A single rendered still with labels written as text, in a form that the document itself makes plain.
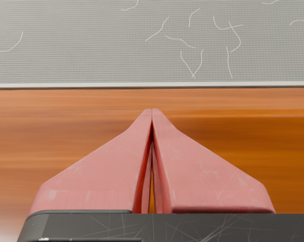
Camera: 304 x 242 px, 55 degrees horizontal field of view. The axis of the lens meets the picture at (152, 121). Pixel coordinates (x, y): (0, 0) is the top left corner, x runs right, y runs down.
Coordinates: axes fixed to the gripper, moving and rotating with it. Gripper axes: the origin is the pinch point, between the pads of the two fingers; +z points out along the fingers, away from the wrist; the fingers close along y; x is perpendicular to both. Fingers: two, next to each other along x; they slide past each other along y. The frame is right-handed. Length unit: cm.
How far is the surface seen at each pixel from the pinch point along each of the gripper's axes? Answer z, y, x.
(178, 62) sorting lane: 9.3, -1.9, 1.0
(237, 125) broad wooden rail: 3.7, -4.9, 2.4
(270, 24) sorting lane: 11.3, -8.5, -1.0
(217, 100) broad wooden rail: 5.8, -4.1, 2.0
